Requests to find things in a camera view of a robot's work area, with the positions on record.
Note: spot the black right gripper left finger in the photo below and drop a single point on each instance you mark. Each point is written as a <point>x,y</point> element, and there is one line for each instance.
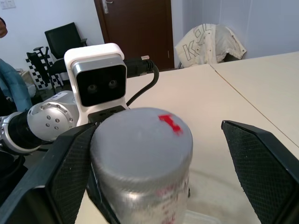
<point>35,184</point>

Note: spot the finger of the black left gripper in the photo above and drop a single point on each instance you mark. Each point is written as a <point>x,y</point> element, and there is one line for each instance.
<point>97,196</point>

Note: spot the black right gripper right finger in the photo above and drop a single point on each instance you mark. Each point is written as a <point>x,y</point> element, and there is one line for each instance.
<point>264,168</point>

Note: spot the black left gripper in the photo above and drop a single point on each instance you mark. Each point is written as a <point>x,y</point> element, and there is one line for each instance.
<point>102,114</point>

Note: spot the silver metal can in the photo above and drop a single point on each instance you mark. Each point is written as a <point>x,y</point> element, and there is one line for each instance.
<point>140,149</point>

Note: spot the clear jar with red print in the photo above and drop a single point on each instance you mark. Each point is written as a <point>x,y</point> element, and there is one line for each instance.
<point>149,205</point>

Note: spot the black white checkerboard panel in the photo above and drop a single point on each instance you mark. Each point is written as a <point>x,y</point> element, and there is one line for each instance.
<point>38,79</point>

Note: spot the checkerboard calibration board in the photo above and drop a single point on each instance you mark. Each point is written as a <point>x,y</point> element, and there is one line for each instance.
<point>43,60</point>

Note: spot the black office chair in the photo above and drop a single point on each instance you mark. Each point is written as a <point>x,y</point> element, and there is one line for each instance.
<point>63,39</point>

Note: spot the brown wooden door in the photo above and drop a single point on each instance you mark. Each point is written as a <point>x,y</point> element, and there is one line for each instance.
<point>137,35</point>

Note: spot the white jacket with black letters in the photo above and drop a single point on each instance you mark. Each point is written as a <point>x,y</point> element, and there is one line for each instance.
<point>205,46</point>

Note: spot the white wall switch plate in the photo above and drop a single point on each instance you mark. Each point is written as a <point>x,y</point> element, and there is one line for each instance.
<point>4,4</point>

